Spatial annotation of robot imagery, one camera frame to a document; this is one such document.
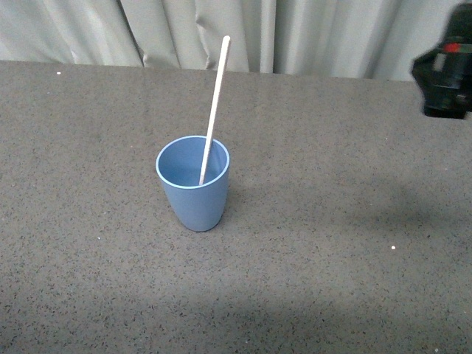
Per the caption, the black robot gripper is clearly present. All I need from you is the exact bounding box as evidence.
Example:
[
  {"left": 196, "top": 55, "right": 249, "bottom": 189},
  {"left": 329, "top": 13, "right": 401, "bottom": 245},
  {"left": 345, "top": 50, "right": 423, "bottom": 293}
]
[{"left": 412, "top": 2, "right": 471, "bottom": 119}]

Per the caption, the beige wooden chopstick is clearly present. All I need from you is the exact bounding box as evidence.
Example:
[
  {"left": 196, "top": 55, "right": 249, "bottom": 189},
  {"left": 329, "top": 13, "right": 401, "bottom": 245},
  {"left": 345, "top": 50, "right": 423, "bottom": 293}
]
[{"left": 199, "top": 35, "right": 231, "bottom": 185}]

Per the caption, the blue plastic cup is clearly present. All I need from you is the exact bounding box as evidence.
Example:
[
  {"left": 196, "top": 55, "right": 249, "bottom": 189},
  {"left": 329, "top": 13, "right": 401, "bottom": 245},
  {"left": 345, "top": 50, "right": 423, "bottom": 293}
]
[{"left": 156, "top": 136, "right": 230, "bottom": 232}]

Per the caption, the grey-green pleated curtain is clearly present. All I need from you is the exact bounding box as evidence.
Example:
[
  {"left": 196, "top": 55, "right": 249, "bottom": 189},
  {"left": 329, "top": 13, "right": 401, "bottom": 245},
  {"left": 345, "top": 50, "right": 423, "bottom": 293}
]
[{"left": 1, "top": 1, "right": 455, "bottom": 80}]

